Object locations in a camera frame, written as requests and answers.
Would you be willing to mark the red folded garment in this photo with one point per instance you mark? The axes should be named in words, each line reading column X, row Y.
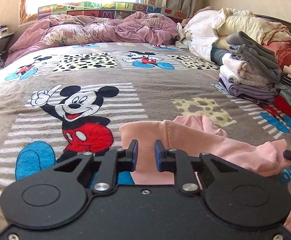
column 282, row 105

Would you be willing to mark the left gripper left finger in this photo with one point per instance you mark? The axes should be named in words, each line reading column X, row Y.
column 111, row 164

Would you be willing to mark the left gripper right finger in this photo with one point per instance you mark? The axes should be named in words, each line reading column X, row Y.
column 178, row 163

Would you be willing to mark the dark grey folded blanket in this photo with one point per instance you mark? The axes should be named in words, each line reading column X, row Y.
column 243, row 47

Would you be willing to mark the Mickey Mouse fleece blanket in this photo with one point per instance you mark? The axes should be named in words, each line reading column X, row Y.
column 60, row 102

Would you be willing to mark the white padded jacket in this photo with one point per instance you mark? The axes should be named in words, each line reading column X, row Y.
column 200, row 33

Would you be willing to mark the cream rumpled quilt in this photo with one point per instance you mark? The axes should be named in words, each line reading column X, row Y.
column 262, row 31

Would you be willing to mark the lilac grey folded blanket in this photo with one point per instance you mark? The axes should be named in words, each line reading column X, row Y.
column 267, row 94

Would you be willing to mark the beige patterned folded blanket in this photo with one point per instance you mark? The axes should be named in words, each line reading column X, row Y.
column 241, row 72

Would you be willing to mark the crumpled purple quilt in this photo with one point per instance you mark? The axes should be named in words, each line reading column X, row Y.
column 66, row 30

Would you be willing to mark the colourful alphabet headboard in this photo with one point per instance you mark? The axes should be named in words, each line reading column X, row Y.
column 112, row 10

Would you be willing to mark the pink child sweatshirt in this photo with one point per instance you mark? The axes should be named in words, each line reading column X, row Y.
column 196, row 134

